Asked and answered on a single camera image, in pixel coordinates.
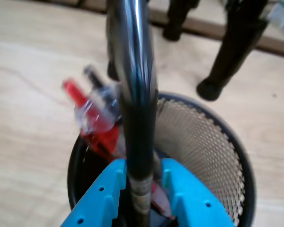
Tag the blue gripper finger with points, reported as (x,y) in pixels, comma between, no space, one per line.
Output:
(94,203)
(194,203)

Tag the black mesh pen holder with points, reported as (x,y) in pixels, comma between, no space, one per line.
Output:
(203,146)

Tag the red clear pen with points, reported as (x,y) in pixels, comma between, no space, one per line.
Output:
(104,139)

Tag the thick black retractable pen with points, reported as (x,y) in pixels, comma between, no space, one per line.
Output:
(139,132)

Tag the grey grip clear pen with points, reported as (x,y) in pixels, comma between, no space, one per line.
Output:
(101,92)

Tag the black stand leg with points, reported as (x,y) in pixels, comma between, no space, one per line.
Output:
(177,19)
(232,47)

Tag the brown wooden strip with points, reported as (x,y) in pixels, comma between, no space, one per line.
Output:
(203,28)

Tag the white printed paper package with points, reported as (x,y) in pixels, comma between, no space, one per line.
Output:
(282,19)

